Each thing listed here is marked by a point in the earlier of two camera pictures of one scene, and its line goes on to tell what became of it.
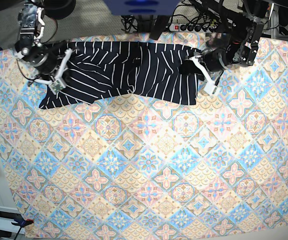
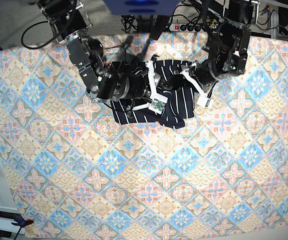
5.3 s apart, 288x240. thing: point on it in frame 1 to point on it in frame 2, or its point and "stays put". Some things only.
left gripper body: [42, 58] to [135, 86]
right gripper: [215, 60] to [206, 71]
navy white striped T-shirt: [97, 70] to [180, 104]
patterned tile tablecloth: [125, 166] stays put
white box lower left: [2, 217] stays put
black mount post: [161, 24] stays put
